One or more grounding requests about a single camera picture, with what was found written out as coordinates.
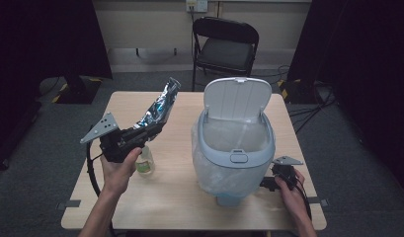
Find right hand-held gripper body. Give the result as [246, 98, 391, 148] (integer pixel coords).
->
[271, 155, 304, 191]

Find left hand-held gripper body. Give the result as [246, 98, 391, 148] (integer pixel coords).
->
[80, 112, 152, 164]

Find silver foil snack bag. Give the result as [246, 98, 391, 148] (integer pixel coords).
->
[133, 77, 182, 130]

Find white trash can with lid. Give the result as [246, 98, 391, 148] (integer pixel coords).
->
[191, 76, 277, 207]

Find person's right hand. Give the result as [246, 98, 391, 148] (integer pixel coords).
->
[274, 169, 308, 212]

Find person's left hand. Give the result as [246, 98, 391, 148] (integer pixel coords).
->
[100, 146, 143, 198]

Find clear plastic bottle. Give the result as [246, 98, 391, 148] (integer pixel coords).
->
[134, 144, 156, 176]

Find grey tape strip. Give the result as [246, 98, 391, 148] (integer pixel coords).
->
[307, 197, 330, 207]
[56, 199, 82, 211]

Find clear plastic bin liner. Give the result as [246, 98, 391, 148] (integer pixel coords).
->
[191, 113, 277, 199]

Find black stand base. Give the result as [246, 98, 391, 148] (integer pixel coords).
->
[278, 78, 320, 106]
[51, 75, 104, 105]

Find black folding chair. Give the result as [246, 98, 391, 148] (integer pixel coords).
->
[191, 16, 260, 93]

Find black curtain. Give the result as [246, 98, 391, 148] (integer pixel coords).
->
[0, 0, 114, 173]
[286, 0, 404, 191]

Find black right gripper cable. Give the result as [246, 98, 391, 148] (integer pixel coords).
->
[287, 174, 313, 221]

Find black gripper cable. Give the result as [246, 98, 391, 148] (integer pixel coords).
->
[287, 174, 313, 221]
[85, 141, 104, 199]

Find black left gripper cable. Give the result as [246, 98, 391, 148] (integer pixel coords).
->
[85, 141, 104, 199]

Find black floor cables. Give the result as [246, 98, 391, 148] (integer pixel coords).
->
[287, 82, 338, 135]

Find black outlet cable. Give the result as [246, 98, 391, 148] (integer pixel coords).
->
[189, 9, 197, 58]

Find white wall outlet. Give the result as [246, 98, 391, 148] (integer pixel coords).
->
[185, 0, 209, 14]

